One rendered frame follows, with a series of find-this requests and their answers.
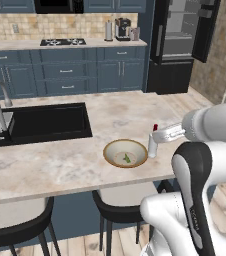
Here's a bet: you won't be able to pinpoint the blue base cupboards run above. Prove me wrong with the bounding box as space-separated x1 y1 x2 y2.
0 46 148 102

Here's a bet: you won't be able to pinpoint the white bottle with red cap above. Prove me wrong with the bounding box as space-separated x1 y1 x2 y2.
147 123 160 159

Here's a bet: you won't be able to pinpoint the blue island counter base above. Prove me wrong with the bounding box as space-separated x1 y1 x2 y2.
43 181 168 242

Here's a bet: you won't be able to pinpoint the black fridge door with handle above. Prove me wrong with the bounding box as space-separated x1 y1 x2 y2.
150 0 171 66

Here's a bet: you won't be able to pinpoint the white paper towel roll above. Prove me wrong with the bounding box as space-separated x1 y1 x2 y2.
104 19 115 43

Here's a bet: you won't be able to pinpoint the black fridge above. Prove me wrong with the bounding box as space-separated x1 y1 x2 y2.
146 0 223 96

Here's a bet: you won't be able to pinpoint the black hob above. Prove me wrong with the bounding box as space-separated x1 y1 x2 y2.
39 37 87 47

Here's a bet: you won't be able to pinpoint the tan rimmed white bowl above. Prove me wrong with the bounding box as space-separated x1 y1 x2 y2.
102 138 149 169

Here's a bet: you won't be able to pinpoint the black microwave oven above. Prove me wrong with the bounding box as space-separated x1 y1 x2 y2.
33 0 85 15

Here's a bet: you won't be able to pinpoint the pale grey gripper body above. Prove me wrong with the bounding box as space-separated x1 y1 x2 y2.
152 122 187 144

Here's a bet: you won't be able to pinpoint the black sink basin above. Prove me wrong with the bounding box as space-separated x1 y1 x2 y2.
0 102 94 150

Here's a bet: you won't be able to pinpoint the blue wall cupboards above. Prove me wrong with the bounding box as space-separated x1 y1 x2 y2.
0 0 148 15

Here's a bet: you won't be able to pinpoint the black stool with beige seat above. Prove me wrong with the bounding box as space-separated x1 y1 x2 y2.
0 196 62 256
91 179 177 256

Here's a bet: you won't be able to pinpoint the black coffee machine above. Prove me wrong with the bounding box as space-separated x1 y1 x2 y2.
114 17 133 42

